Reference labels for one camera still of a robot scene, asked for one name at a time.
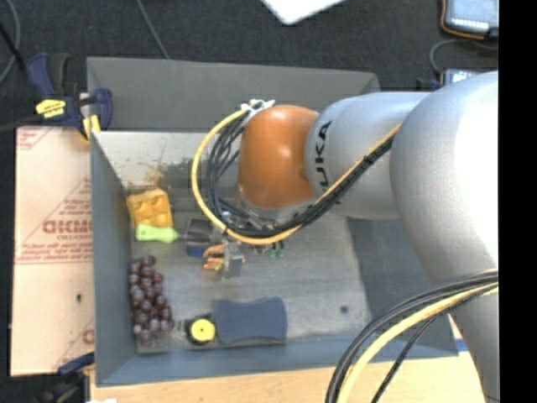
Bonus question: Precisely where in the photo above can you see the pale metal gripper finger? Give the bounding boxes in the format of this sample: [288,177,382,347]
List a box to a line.
[202,253,247,280]
[204,241,241,257]

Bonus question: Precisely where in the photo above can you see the dark grey and blue box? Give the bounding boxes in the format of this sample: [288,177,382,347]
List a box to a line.
[185,217,224,259]

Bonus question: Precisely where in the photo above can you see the blue sponge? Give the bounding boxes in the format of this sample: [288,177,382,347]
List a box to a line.
[212,296,289,346]

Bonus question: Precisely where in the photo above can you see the grey metal bin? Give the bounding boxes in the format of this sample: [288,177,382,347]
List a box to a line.
[86,56,461,388]

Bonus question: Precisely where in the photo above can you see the yellow and black round tape measure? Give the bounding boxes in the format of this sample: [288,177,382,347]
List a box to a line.
[183,315,217,346]

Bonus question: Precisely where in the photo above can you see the yellow toy brick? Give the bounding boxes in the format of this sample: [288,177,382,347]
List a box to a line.
[126,188,175,231]

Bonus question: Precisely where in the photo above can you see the purple toy grape bunch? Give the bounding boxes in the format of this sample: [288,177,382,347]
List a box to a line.
[127,255,176,347]

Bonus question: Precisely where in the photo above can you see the brown cardboard board, red print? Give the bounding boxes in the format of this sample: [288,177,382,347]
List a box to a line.
[10,124,96,377]

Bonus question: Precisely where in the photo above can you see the green-handled screwdriver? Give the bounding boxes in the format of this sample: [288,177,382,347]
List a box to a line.
[134,223,190,244]

